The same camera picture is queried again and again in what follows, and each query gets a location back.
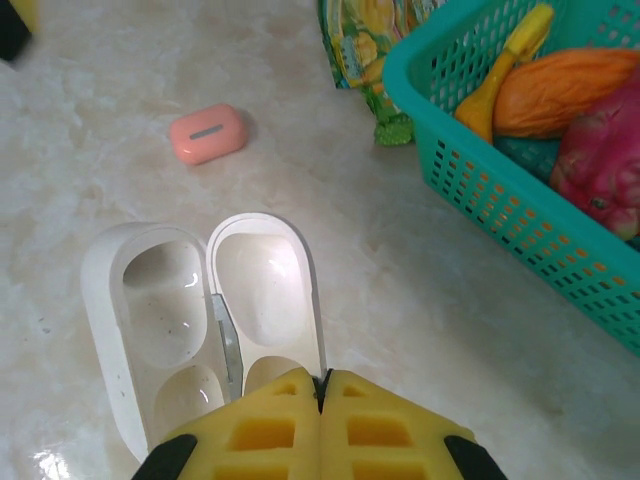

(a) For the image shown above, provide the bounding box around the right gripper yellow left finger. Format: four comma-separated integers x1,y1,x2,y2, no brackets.
132,367,322,480

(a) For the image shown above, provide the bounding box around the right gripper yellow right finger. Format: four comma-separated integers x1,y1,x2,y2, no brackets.
318,368,509,480

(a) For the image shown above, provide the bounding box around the white earbud charging case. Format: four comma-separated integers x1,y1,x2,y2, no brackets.
79,212,331,464

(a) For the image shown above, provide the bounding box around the small red-orange fruit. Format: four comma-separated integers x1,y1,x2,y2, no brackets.
168,102,249,166

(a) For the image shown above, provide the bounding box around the teal plastic basket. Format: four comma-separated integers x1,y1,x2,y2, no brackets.
382,0,640,359

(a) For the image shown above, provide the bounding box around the green yellow snack pouch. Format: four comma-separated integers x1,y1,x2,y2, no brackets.
317,0,451,147

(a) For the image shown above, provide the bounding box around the pink dragon fruit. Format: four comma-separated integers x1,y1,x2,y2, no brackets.
548,64,640,244

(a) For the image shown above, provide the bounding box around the small yellow gourd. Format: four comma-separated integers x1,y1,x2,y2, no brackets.
453,3,556,144

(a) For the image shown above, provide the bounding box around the orange carrot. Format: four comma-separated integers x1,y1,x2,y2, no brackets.
492,48,640,140

